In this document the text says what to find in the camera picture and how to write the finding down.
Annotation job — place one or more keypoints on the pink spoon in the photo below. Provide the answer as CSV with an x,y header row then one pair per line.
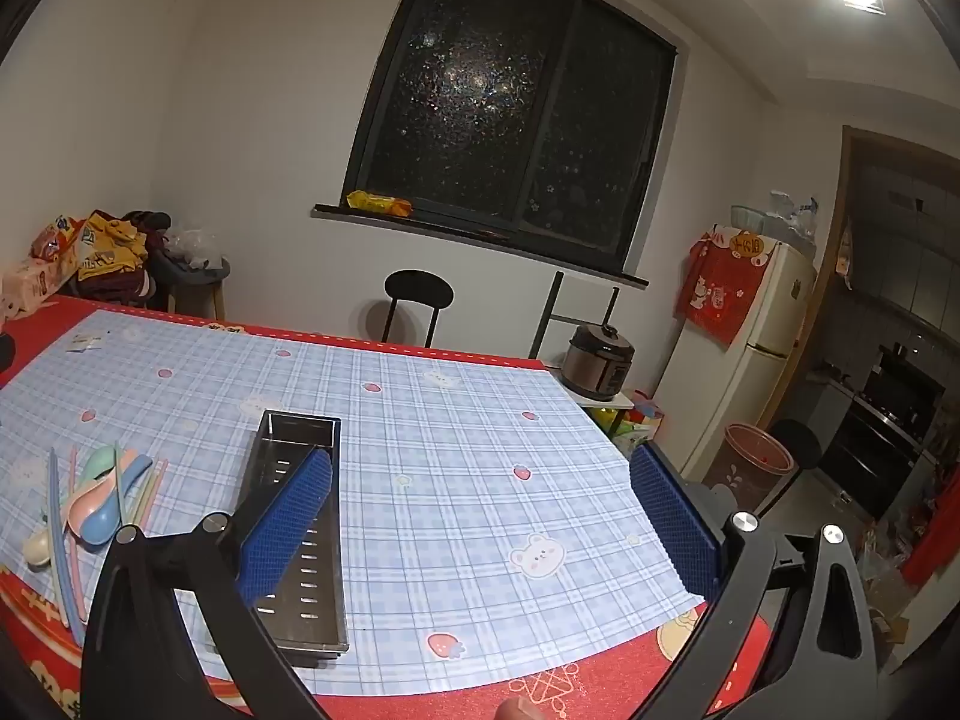
x,y
135,469

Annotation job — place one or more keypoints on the cream refrigerator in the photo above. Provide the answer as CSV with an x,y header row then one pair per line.
x,y
750,390

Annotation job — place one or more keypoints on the black round-back chair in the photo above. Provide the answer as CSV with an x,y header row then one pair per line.
x,y
418,287

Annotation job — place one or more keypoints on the orange snack bag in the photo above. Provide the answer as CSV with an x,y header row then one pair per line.
x,y
56,240

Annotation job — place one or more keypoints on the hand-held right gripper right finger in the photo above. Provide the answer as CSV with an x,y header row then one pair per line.
x,y
675,525

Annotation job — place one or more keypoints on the orange snack packet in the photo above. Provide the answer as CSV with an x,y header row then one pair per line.
x,y
379,203

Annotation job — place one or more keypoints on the black stool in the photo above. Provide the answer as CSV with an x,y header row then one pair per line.
x,y
799,446

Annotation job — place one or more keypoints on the rice cooker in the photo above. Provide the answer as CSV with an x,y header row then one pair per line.
x,y
596,364

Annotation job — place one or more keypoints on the black kitchen stove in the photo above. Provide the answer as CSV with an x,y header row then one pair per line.
x,y
877,435

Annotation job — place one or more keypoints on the person's right hand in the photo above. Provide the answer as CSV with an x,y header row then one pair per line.
x,y
517,711

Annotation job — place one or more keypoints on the dark red clothes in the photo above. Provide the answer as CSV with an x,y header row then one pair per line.
x,y
154,240

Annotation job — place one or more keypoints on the blue plaid table mat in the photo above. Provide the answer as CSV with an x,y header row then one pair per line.
x,y
450,465

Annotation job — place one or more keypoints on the light blue spoon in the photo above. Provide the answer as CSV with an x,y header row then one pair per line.
x,y
103,525

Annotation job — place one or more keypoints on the yellow clothes pile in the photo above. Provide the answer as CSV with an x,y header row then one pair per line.
x,y
109,247

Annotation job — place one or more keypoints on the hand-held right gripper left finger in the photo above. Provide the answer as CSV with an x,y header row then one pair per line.
x,y
289,525

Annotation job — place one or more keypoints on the metal utensil tray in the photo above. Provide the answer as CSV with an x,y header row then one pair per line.
x,y
315,600

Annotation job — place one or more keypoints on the crumpled clear plastic bag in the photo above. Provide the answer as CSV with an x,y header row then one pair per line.
x,y
195,247

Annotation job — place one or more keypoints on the clear plastic bags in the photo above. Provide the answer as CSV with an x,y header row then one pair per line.
x,y
787,217

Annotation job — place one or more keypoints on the white spoon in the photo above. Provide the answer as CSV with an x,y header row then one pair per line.
x,y
37,547

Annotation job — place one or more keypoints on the grey stool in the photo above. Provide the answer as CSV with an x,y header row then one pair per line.
x,y
195,281

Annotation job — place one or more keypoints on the mint green spoon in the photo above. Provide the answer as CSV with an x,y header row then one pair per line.
x,y
97,465

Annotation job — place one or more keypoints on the brown trash bin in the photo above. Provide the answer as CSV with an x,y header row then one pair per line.
x,y
739,465

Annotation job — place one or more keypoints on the black metal rack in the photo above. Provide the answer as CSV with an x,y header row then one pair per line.
x,y
546,315

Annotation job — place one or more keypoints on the pink snack bag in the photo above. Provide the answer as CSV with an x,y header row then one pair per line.
x,y
34,285

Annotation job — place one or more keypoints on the wooden door frame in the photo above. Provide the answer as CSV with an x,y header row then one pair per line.
x,y
836,240

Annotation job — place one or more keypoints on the dark window sill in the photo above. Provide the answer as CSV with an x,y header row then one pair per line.
x,y
330,211

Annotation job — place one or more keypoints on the dark window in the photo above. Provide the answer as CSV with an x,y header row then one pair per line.
x,y
487,90

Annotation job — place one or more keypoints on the white paper card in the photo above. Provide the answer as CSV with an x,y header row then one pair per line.
x,y
86,345

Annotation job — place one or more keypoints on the blue chopstick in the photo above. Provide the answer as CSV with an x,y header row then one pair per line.
x,y
56,510
75,615

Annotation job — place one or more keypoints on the red printed cloth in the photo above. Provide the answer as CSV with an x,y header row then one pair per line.
x,y
716,292

